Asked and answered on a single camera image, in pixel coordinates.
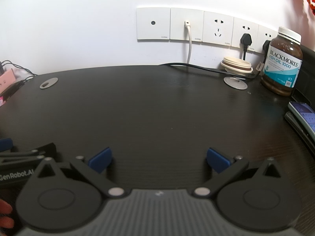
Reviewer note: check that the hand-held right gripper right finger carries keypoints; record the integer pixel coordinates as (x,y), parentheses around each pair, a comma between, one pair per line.
(217,161)

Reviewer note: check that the white wall power socket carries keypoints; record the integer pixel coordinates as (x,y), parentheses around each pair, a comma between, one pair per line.
(217,28)
(237,29)
(267,33)

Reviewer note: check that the grey desk grommet cover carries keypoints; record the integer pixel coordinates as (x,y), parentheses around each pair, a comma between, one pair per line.
(236,83)
(48,83)

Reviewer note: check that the white wall plate round hole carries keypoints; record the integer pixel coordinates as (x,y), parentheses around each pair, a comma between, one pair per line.
(153,29)

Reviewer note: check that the white wall data port plate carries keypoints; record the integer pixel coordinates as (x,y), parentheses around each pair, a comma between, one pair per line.
(179,33)

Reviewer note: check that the brown supplement bottle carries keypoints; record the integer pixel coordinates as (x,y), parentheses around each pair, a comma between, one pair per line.
(283,66)

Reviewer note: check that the black power plug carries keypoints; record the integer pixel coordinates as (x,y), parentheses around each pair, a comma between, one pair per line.
(246,40)
(267,46)

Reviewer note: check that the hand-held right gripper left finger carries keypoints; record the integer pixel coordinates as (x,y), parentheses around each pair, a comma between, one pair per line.
(99,161)

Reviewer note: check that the black box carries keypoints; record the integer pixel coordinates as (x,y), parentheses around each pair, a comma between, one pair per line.
(307,78)

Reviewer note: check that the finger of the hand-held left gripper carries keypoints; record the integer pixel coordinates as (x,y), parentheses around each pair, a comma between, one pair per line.
(48,150)
(5,144)

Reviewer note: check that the person's left hand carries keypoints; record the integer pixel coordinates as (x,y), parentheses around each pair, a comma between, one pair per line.
(4,210)

